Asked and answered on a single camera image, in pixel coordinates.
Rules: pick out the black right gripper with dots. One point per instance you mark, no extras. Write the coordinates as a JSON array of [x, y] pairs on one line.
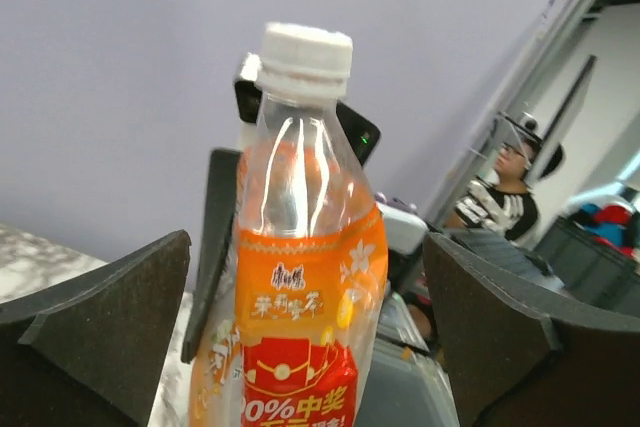
[[362, 134]]

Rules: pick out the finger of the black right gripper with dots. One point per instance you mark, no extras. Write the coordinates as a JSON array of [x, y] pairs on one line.
[[219, 208]]

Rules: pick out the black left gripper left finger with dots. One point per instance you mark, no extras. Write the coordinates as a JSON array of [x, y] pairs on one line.
[[90, 351]]

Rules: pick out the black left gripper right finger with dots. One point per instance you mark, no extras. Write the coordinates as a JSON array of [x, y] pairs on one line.
[[518, 354]]

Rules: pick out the large orange juice bottle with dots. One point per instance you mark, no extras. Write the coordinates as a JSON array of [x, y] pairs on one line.
[[290, 340]]

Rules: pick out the grey storage crate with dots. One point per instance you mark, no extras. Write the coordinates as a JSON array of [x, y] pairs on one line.
[[592, 272]]

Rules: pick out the seated person striped shirt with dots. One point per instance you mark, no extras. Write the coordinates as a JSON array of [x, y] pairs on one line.
[[507, 206]]

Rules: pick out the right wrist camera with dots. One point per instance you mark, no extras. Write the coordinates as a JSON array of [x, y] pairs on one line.
[[248, 99]]

